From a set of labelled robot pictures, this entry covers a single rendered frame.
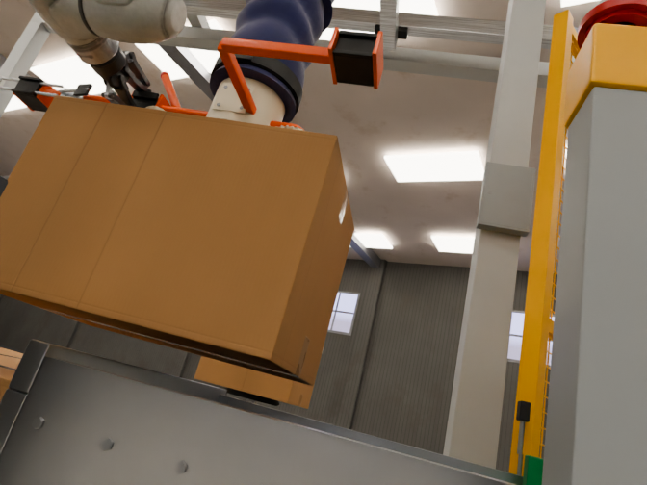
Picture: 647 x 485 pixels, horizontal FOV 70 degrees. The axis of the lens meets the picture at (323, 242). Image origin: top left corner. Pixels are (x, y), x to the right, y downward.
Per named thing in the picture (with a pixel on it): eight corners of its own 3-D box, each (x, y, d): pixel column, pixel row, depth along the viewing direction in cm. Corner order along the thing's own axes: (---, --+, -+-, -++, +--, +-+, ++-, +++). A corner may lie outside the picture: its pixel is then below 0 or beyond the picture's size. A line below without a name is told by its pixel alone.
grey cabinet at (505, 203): (526, 237, 188) (532, 174, 198) (530, 232, 183) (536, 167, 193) (476, 228, 191) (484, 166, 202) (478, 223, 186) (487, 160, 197)
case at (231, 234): (313, 386, 104) (354, 227, 117) (271, 361, 67) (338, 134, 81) (89, 325, 117) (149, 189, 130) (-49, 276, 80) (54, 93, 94)
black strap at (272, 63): (305, 128, 122) (309, 115, 123) (288, 63, 101) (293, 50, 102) (227, 116, 127) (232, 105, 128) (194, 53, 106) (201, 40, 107)
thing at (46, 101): (57, 114, 126) (64, 100, 128) (38, 97, 119) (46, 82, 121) (31, 111, 128) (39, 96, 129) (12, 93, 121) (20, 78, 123)
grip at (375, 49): (377, 89, 83) (383, 67, 84) (376, 54, 75) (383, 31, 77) (332, 84, 85) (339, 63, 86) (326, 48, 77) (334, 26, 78)
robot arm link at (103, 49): (56, 44, 92) (74, 65, 97) (95, 49, 90) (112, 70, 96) (75, 11, 95) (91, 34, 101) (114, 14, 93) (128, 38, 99)
